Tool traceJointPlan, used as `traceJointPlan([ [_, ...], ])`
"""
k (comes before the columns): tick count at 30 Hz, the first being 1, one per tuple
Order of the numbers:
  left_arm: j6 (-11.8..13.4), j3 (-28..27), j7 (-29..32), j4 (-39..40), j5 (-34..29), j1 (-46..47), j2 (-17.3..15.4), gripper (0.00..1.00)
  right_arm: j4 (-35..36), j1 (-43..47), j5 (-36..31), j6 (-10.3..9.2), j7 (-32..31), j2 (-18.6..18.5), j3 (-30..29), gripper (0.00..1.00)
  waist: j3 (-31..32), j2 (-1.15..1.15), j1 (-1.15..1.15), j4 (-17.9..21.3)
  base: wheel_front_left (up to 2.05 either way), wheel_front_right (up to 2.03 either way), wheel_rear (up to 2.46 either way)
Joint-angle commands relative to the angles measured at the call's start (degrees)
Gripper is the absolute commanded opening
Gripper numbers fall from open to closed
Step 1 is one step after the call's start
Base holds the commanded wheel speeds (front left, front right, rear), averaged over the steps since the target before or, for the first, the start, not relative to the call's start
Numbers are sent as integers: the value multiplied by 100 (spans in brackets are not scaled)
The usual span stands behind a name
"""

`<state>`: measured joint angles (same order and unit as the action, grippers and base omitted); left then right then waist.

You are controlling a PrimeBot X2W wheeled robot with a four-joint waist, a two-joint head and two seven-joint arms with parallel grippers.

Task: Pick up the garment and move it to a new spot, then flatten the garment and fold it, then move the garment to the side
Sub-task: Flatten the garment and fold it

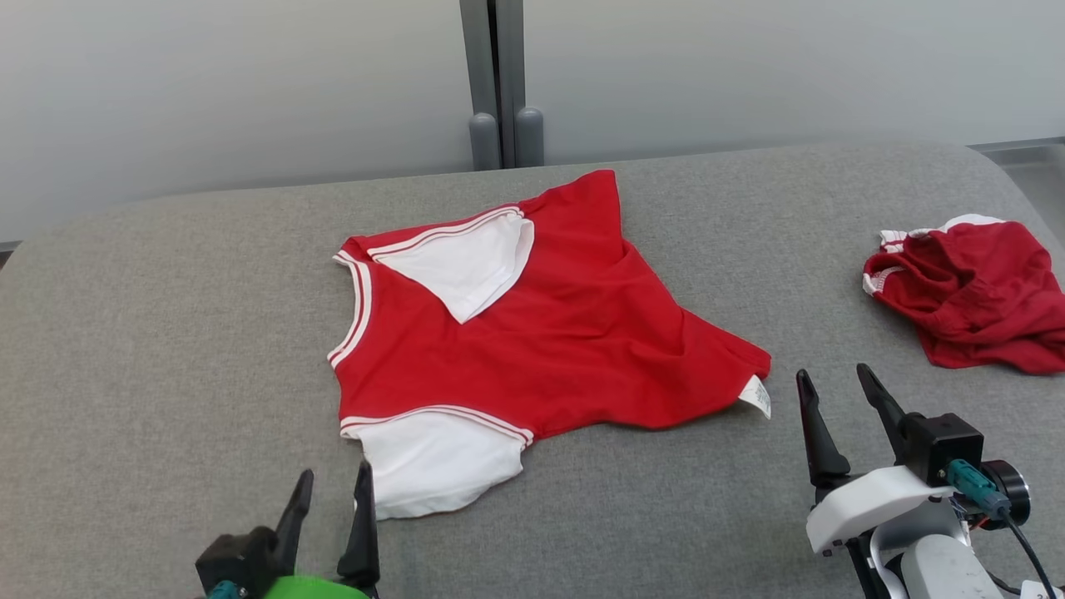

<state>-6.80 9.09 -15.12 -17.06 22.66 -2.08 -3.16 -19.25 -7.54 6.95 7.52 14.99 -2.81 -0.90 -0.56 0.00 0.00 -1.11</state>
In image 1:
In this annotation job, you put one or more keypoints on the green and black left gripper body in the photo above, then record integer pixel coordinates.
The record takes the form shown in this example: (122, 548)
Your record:
(316, 589)

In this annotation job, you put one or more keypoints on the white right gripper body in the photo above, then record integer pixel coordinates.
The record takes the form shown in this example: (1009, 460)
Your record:
(874, 503)

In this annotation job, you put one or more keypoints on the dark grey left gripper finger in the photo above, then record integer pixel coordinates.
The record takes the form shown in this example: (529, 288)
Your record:
(364, 541)
(295, 524)

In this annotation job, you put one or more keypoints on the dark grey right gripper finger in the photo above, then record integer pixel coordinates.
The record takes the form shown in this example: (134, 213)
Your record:
(824, 453)
(886, 408)

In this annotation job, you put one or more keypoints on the red shorts with white waistband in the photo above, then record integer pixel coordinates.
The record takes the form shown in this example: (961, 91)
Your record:
(982, 291)

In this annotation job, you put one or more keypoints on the red jersey with letters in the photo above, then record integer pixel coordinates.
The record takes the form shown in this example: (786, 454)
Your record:
(541, 333)

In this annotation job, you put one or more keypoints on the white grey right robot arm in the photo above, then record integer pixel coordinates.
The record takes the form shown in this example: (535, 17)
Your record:
(940, 574)

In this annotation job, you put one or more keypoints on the black round right wrist motor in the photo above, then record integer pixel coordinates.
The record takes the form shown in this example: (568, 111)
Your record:
(1013, 487)

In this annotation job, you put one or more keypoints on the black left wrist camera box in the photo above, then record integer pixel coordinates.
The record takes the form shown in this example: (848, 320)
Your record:
(237, 561)

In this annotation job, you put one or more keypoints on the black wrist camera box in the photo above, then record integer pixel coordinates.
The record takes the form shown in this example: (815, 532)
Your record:
(237, 561)
(944, 445)

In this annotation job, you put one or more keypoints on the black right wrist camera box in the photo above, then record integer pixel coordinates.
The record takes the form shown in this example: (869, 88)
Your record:
(944, 445)

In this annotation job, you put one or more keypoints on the grey wall base rail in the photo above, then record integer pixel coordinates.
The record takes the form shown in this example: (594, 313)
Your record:
(1023, 148)

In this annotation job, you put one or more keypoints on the grey cylindrical post cap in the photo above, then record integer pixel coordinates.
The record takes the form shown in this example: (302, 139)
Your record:
(529, 138)
(484, 143)

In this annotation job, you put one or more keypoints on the grey metal partition post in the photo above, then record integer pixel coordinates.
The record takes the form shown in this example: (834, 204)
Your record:
(492, 50)

